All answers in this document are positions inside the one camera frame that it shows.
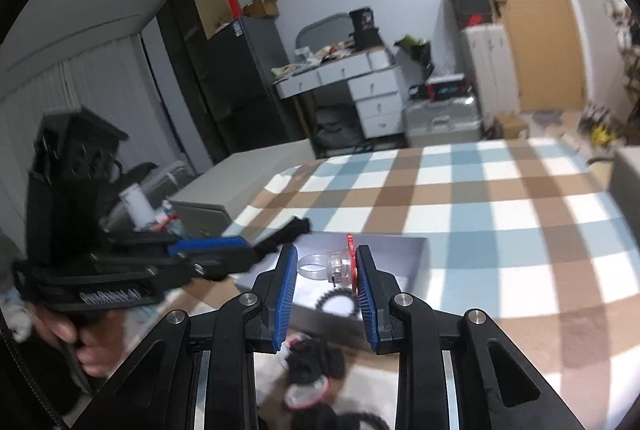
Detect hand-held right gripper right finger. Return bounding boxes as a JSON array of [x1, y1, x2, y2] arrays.
[[356, 245, 586, 430]]

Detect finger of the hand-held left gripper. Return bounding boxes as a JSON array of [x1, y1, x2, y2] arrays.
[[252, 217, 312, 258], [167, 236, 257, 283]]

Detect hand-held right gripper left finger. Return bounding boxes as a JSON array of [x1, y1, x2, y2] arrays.
[[67, 244, 299, 430]]

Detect black spiral hair tie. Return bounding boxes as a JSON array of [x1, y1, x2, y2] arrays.
[[314, 289, 360, 318], [327, 411, 393, 430]]

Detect clear plastic ring red gem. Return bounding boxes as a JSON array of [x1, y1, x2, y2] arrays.
[[298, 234, 358, 298]]

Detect grey cardboard box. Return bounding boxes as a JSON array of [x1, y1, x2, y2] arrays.
[[234, 232, 431, 353]]

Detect black hair claw clip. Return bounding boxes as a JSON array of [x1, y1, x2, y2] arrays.
[[282, 337, 346, 383]]

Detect person's left hand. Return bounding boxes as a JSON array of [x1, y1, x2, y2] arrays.
[[37, 307, 128, 378]]

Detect white bottle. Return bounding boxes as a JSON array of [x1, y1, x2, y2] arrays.
[[120, 184, 154, 229]]

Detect white curtain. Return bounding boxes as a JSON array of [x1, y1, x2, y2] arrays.
[[0, 32, 166, 231]]

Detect plaid tablecloth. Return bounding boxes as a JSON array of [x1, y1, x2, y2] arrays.
[[165, 137, 640, 430]]

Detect white desk with drawers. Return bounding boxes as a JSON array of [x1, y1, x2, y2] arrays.
[[272, 46, 408, 141]]

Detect grey refrigerator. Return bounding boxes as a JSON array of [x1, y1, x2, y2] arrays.
[[210, 16, 297, 151]]

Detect dark tall wardrobe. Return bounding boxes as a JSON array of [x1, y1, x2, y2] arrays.
[[156, 0, 236, 163]]

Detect silver suitcase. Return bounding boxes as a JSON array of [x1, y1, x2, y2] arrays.
[[404, 97, 484, 149]]

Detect black shoe box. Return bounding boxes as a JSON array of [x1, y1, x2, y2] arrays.
[[425, 77, 474, 101]]

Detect black appliance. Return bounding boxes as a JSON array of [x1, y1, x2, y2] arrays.
[[349, 7, 382, 50]]

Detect open cardboard box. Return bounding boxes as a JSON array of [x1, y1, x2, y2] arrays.
[[242, 0, 281, 19]]

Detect small cardboard box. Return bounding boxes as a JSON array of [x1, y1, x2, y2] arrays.
[[495, 114, 529, 139]]

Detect flat cardboard sheet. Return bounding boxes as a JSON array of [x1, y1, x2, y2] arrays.
[[187, 0, 229, 40]]

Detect white cabinet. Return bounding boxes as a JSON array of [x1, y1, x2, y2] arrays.
[[460, 24, 521, 131]]

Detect large black box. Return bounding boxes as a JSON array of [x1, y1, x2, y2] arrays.
[[449, 0, 494, 30]]

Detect grey board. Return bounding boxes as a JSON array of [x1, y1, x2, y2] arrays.
[[610, 145, 640, 211]]

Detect wooden door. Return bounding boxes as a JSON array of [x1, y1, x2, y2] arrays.
[[440, 0, 587, 113]]

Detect dried flower plant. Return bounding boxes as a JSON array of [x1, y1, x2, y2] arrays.
[[606, 0, 640, 85]]

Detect red white plastic ring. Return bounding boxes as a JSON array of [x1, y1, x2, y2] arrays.
[[284, 380, 331, 411]]

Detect grey metal frame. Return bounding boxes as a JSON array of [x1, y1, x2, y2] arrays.
[[295, 12, 352, 56]]

